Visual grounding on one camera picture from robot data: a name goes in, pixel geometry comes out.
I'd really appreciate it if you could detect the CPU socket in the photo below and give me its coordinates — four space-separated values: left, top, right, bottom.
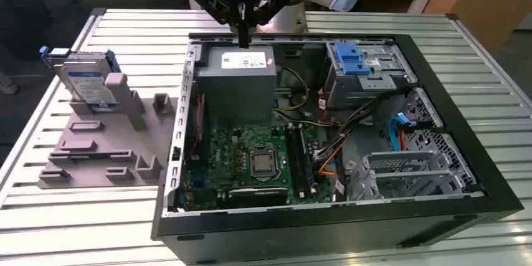
246 146 280 183

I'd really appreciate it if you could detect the wooden cabinet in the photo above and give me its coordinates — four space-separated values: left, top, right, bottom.
422 0 532 55

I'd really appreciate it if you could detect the grey power supply unit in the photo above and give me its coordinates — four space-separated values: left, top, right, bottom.
194 44 278 126

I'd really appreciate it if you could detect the blue plastic drive latch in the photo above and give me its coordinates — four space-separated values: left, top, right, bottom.
333 42 369 76

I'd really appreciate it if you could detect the black open PC case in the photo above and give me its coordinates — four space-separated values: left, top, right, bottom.
149 32 525 264

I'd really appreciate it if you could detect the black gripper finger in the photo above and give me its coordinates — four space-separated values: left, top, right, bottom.
189 0 246 49
244 0 294 49

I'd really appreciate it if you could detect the orange wire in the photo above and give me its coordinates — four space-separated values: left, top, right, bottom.
318 156 338 176

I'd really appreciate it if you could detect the hard disk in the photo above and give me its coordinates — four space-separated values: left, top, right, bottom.
38 47 121 113

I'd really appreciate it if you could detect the grey chair leg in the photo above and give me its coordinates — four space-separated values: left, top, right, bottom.
0 69 18 95

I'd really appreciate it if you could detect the silver CPU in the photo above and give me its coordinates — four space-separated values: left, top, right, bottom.
250 153 276 173

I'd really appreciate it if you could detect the grey parts rack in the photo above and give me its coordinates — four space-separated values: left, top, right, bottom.
36 72 180 189

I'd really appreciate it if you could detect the black graphics card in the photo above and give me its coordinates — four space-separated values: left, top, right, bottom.
226 186 288 208

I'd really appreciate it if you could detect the metal optical drive cage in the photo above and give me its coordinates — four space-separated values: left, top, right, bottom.
322 40 420 112

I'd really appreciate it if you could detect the grey white wire bundle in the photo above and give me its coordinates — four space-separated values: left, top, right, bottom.
272 115 345 128

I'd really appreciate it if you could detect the black wire bundle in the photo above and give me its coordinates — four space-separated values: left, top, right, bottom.
314 87 416 163

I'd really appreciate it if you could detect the yellow wire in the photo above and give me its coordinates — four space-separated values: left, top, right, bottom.
273 65 310 112

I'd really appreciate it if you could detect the green motherboard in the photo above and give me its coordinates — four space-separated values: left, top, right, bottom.
182 124 345 209

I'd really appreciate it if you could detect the black RAM slot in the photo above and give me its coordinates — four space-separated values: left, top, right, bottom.
298 124 316 194
289 124 304 194

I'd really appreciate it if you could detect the blue flat wire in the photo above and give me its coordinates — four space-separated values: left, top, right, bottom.
389 112 418 154

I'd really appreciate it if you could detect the metal disk bay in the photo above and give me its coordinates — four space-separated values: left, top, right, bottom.
348 149 477 201

